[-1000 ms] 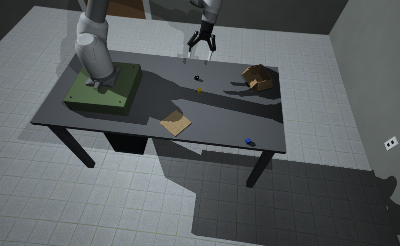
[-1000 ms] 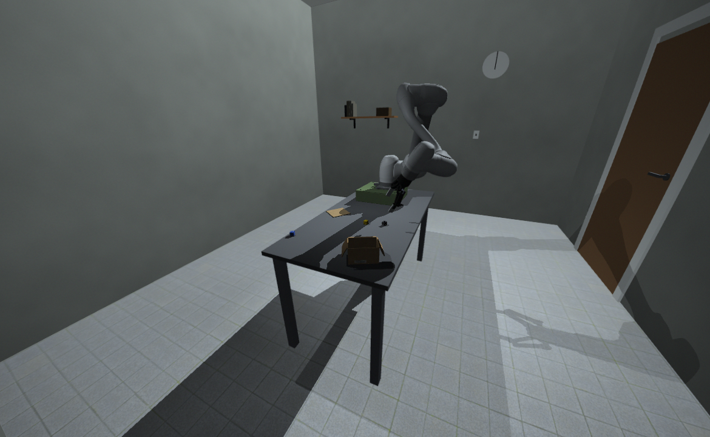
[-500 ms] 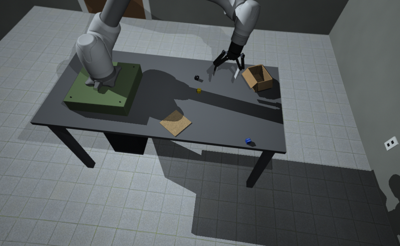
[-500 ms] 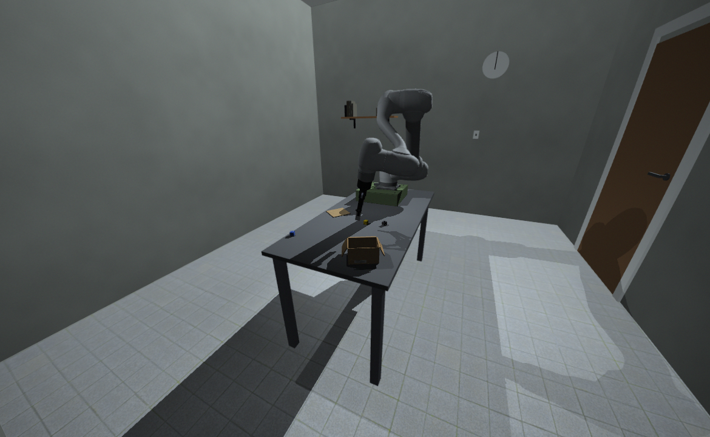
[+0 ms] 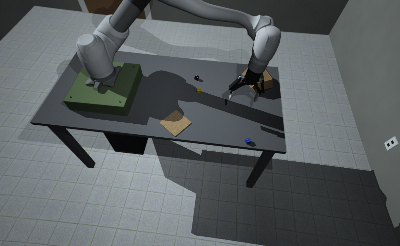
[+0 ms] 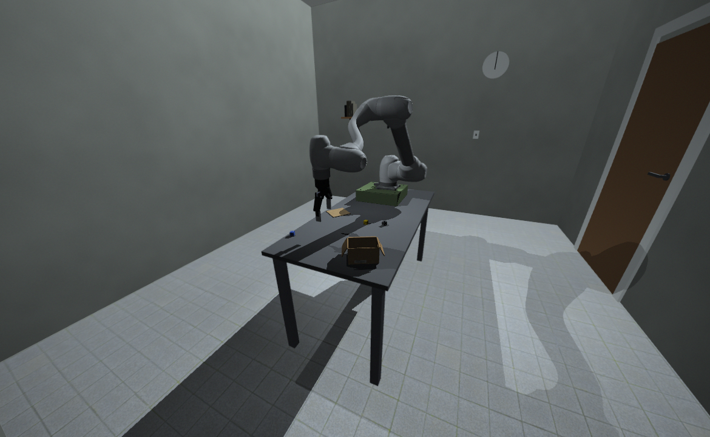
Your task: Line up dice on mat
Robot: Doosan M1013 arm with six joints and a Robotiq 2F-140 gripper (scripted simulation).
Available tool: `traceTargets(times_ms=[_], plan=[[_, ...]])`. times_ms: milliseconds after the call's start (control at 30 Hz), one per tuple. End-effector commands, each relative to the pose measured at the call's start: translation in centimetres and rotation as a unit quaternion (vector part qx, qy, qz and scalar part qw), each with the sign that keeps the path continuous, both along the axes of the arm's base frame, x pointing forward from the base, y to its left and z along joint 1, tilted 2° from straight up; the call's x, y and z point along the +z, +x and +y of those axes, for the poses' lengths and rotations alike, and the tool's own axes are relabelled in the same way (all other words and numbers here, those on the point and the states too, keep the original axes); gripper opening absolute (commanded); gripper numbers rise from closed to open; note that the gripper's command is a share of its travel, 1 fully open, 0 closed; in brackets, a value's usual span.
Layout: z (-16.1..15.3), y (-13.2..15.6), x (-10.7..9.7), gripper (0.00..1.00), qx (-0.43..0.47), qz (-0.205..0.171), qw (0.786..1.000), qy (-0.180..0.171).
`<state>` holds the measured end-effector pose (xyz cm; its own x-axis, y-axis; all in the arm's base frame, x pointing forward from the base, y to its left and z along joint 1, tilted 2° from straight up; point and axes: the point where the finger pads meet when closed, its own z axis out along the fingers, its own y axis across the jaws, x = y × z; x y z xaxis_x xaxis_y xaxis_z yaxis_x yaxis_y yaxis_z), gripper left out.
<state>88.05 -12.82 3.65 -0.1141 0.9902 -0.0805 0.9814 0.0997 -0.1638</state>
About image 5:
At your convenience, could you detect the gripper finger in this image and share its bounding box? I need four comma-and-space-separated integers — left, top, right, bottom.
253, 78, 265, 102
229, 75, 250, 100

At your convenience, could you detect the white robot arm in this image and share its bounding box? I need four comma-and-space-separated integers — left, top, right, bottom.
76, 0, 281, 91

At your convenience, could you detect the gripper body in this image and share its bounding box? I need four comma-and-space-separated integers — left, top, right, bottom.
244, 68, 262, 85

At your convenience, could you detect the tan textured mat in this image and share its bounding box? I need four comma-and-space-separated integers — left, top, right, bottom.
160, 110, 192, 136

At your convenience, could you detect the open brown cardboard box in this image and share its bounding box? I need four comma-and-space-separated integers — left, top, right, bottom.
242, 68, 274, 92

